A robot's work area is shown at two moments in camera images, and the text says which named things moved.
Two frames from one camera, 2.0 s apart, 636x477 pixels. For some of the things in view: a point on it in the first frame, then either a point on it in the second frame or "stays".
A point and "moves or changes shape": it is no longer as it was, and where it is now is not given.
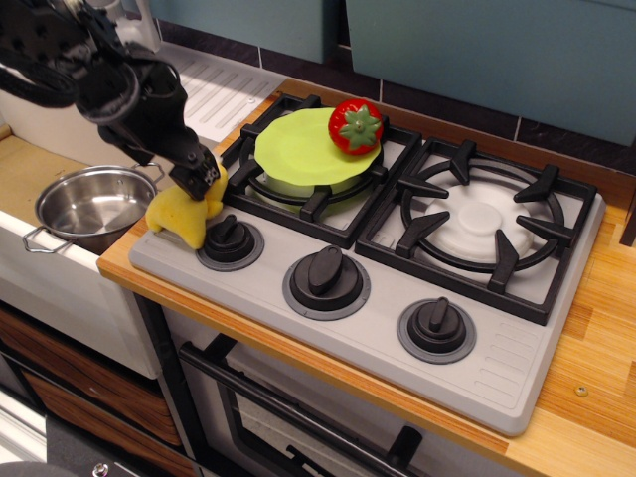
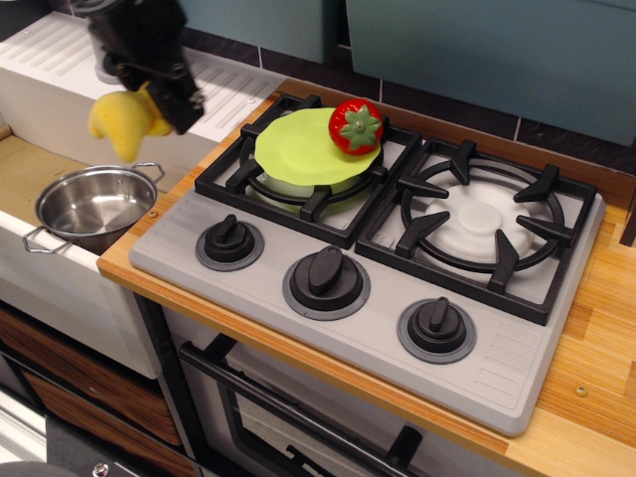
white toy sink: x=73 y=295 stays
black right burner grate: x=498 y=224 stays
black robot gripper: x=163 y=105 -> x=144 y=43
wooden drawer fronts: x=122 y=410 stays
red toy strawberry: x=356 y=126 stays
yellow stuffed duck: x=174 y=210 moves or changes shape
